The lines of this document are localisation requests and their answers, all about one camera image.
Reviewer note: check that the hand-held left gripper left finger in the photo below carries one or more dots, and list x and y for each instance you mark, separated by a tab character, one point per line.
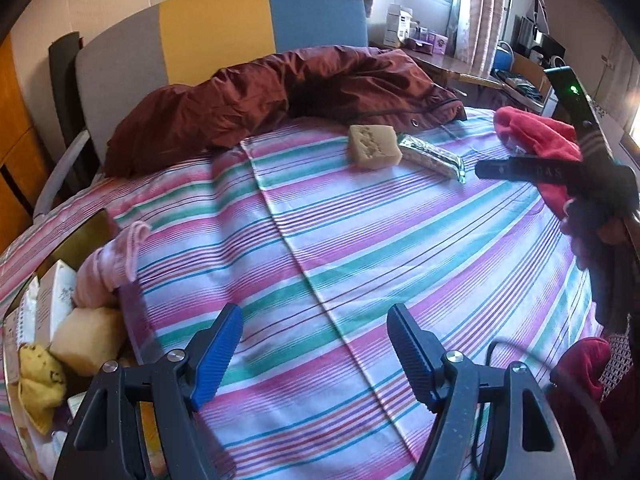
215	355

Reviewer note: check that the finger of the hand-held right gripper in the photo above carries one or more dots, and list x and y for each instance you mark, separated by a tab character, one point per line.
525	170

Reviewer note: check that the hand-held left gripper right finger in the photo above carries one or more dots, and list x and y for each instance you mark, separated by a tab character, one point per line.
417	360

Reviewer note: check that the silver bar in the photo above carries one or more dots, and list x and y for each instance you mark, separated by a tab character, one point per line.
435	160

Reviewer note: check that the tan sponge block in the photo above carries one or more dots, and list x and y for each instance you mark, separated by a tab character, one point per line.
375	147
87	340

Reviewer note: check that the pink cloth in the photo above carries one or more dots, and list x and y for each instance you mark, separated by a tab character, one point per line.
110	265

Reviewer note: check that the white printed box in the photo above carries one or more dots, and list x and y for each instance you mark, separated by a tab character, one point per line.
55	300

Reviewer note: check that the gold tray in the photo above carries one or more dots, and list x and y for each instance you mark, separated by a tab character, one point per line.
85	240

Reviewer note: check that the yellow dotted pouch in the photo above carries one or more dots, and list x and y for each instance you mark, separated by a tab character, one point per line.
42	380

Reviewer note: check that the silver snack packet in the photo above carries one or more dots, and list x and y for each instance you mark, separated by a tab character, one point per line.
27	305

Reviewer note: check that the person's right forearm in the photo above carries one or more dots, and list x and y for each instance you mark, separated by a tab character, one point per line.
615	290

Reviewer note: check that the person's right hand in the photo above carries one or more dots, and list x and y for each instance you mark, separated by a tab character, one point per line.
612	232

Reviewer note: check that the red cloth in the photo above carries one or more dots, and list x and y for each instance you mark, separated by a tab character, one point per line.
540	140

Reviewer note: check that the cardboard box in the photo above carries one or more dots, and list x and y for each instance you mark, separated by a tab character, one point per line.
530	75

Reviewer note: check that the blue container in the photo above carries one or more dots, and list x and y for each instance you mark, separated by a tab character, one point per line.
502	57

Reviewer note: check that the wooden desk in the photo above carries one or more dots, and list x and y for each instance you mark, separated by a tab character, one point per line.
445	65

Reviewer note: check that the striped bedsheet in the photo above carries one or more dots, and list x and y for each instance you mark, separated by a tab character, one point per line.
325	260

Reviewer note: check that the purple box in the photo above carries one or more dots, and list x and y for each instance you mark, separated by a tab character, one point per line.
439	44

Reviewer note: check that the pink striped curtain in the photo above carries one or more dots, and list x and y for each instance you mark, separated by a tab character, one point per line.
485	10

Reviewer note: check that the maroon clothing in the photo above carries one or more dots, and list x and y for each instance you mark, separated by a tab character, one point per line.
585	375

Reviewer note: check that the white boxes stack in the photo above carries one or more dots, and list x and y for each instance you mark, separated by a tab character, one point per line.
400	25

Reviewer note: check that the grey chair armrest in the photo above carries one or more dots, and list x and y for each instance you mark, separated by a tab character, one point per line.
60	175

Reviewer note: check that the maroon jacket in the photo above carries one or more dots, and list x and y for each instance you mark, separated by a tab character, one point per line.
275	95

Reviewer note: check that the wooden wardrobe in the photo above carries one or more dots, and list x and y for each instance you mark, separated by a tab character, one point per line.
15	135

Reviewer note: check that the grey yellow blue headboard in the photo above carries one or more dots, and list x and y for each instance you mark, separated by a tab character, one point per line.
215	25

